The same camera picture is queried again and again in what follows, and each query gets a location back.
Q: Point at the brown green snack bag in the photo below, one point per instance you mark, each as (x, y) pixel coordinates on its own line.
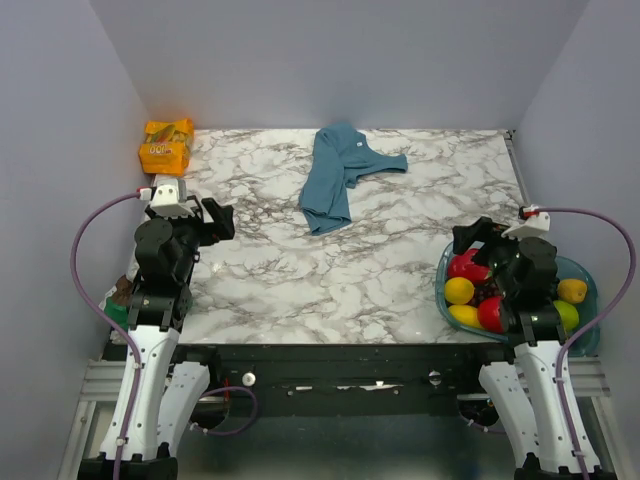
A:
(117, 301)

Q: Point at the teal glass fruit bowl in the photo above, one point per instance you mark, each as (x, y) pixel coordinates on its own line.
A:
(566, 268)

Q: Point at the purple grapes bunch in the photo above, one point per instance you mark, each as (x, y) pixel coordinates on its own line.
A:
(483, 292)

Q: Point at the yellow lemon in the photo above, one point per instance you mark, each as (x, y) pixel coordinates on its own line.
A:
(459, 291)
(466, 315)

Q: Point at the yellow lemon lower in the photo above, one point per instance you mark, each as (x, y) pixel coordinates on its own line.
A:
(466, 315)

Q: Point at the green apple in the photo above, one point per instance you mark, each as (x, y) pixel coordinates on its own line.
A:
(569, 315)

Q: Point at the red apple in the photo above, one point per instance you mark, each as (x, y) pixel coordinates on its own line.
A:
(489, 315)

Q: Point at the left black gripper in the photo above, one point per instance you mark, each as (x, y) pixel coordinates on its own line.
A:
(222, 228)

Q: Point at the blue tank top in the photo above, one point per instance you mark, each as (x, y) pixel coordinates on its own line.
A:
(341, 155)

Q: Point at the red dragon fruit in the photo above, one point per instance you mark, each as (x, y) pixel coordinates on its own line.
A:
(464, 266)

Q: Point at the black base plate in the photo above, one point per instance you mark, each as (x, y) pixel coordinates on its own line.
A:
(352, 380)

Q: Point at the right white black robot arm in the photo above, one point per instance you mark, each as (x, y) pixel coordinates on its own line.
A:
(533, 394)

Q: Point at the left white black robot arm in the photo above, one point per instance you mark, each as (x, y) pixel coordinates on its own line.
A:
(159, 391)

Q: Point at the yellow lemon upper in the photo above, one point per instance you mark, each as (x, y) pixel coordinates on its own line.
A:
(459, 291)

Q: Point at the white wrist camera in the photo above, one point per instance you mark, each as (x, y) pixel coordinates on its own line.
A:
(170, 200)
(534, 223)

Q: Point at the orange snack packet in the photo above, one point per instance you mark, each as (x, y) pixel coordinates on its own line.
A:
(166, 149)

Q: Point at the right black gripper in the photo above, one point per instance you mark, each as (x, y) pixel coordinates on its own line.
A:
(483, 229)

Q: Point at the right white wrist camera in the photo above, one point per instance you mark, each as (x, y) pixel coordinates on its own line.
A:
(534, 223)

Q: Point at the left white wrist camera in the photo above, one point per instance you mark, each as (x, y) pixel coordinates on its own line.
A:
(170, 200)

